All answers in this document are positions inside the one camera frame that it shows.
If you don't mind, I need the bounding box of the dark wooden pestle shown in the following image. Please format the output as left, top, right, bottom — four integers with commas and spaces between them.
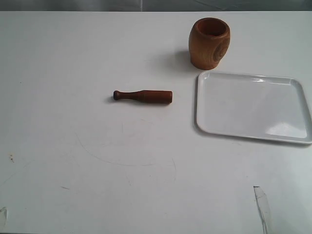
113, 90, 173, 104

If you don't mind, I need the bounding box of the white plastic tray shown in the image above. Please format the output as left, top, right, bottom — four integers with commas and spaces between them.
195, 71, 312, 145

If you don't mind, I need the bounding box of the clear tape strip right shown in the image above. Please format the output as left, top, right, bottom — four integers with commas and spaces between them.
253, 186, 273, 234

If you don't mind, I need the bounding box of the wooden mortar cup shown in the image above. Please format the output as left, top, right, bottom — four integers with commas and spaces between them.
189, 18, 231, 70

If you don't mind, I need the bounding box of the clear tape piece left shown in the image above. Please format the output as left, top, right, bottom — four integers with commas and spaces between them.
0, 207, 7, 226

